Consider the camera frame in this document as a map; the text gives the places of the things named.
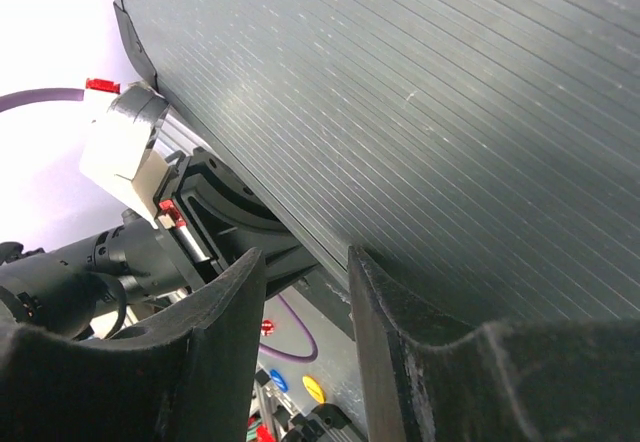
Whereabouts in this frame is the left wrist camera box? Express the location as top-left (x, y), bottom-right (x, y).
top-left (79, 79), bottom-right (169, 223)

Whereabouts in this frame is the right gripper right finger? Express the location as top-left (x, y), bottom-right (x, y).
top-left (348, 247), bottom-right (639, 441)

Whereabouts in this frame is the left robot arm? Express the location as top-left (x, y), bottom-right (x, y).
top-left (1, 147), bottom-right (318, 340)

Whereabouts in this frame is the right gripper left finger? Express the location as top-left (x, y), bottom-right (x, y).
top-left (1, 248), bottom-right (266, 441)

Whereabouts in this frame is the black foam-lined carrying case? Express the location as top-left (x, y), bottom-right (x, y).
top-left (116, 0), bottom-right (639, 324)

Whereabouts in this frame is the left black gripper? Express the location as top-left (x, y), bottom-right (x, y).
top-left (154, 147), bottom-right (318, 297)

